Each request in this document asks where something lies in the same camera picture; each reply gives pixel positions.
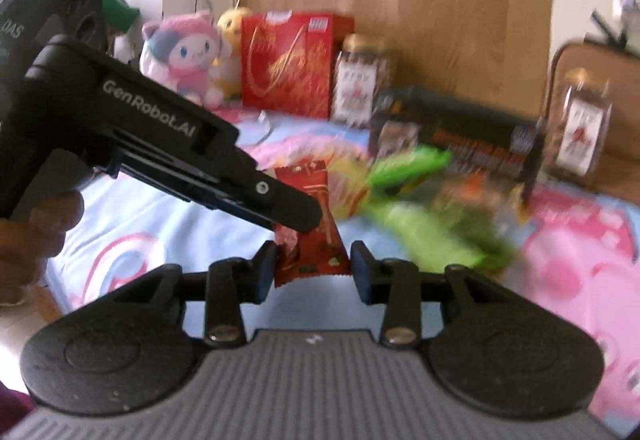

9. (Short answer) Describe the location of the red gift bag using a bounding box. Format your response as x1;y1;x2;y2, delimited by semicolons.
241;11;355;120

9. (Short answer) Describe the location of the nut jar on brown mat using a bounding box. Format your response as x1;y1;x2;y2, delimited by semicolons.
547;68;613;186

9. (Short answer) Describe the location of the black cardboard snack box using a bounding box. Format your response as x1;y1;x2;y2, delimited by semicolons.
368;86;544;200

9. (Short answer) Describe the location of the person's left hand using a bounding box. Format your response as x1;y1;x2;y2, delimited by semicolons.
0;191;85;306

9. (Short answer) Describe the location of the green snack packet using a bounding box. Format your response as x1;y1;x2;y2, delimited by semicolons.
361;145;521;276

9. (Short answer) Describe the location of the red snack packet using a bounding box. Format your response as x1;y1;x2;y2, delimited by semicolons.
274;160;352;288

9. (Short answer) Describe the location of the yellow snack packet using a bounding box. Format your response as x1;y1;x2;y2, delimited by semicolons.
328;157;370;220

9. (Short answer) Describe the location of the yellow plush toy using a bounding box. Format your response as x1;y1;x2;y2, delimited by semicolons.
213;7;253;102

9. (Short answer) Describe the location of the nut jar beside red bag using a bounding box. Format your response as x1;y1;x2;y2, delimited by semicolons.
331;34;393;128

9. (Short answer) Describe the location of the pink plush toy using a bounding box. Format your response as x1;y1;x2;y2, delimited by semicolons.
141;10;232;111

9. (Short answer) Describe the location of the brown seat cushion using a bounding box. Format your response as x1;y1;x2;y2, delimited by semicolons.
542;40;639;204

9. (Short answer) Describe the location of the green plush toy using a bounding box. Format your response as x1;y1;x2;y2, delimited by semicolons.
102;0;140;34

